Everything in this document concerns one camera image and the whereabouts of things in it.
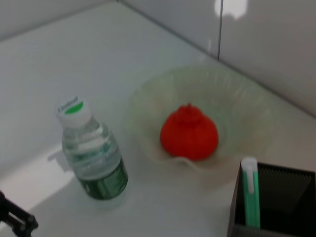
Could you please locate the water bottle green label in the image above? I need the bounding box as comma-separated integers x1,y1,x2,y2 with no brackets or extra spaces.
55,96,129,201

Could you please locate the green glass fruit plate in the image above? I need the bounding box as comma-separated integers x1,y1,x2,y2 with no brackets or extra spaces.
128,65,279,175

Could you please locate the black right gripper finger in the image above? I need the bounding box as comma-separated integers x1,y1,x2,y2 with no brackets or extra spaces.
0,190,40,237

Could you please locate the red-orange fruit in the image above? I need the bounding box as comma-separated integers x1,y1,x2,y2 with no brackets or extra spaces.
159,102,219,161

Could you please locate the green pen white cap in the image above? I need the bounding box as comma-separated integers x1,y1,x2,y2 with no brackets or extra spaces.
240,157,261,229

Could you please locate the black mesh pen holder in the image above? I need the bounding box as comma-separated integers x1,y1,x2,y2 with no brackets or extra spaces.
227,160,316,237

